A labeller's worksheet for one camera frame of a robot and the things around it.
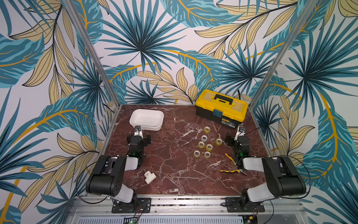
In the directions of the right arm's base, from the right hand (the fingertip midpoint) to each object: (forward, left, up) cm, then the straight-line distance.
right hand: (236, 133), depth 92 cm
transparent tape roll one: (+9, +17, -8) cm, 21 cm away
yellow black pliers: (-22, +3, -7) cm, 23 cm away
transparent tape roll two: (+2, +20, -8) cm, 22 cm away
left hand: (+2, +64, 0) cm, 64 cm away
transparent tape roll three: (-1, +10, -8) cm, 13 cm away
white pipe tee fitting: (-24, +56, -6) cm, 61 cm away
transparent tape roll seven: (-10, +20, -8) cm, 24 cm away
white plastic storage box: (+17, +58, -5) cm, 61 cm away
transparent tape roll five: (-5, +17, -8) cm, 20 cm away
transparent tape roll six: (-9, +26, -9) cm, 29 cm away
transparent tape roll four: (-4, +23, -8) cm, 25 cm away
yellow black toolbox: (+16, +8, +7) cm, 19 cm away
